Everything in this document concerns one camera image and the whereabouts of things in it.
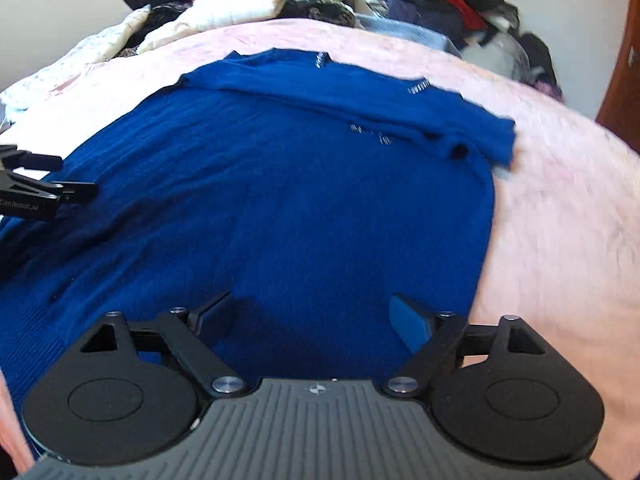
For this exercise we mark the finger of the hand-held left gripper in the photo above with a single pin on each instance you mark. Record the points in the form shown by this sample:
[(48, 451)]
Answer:
[(35, 161), (77, 191)]

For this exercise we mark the black bag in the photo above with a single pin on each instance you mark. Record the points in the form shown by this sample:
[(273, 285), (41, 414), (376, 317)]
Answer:
[(537, 55)]

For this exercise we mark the clear plastic bag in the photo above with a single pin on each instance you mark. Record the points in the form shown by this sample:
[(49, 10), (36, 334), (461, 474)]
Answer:
[(490, 55)]

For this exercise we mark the dark patterned garment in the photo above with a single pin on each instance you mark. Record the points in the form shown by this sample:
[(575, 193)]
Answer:
[(160, 15)]

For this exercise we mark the dark navy clothes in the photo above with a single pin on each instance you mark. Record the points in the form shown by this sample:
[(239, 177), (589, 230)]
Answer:
[(420, 10)]

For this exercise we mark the blue knit sweater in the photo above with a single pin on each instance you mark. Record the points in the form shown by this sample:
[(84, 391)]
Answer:
[(300, 210)]

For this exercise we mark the dark speckled knit garment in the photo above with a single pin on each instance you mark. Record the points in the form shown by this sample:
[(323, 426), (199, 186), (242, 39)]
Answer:
[(320, 10)]

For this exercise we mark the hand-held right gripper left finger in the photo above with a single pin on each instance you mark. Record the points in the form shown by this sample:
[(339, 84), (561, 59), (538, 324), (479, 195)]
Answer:
[(212, 311)]

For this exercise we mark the brown wooden door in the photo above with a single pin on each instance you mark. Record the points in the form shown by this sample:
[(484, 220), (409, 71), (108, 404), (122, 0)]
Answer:
[(625, 100)]

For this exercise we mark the white floral quilt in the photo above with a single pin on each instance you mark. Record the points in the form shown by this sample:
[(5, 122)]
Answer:
[(75, 60)]

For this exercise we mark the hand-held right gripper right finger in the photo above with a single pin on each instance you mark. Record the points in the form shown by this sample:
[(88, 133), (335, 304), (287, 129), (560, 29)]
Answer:
[(407, 322)]

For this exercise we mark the bed with pink cover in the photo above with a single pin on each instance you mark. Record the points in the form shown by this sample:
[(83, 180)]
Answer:
[(550, 210)]

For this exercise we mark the light blue cloth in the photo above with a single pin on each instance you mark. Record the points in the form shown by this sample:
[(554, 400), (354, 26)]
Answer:
[(400, 27)]

